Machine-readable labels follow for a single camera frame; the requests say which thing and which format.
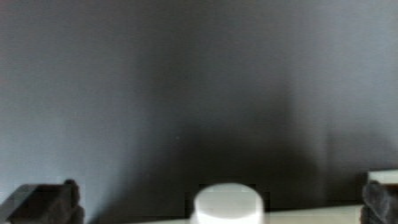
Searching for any white cabinet door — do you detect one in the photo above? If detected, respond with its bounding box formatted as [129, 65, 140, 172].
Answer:
[122, 168, 398, 224]

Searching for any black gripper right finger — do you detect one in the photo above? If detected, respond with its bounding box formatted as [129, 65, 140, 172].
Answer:
[360, 181, 398, 224]

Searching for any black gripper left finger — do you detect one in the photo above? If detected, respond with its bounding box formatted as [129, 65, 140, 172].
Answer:
[0, 179, 84, 224]

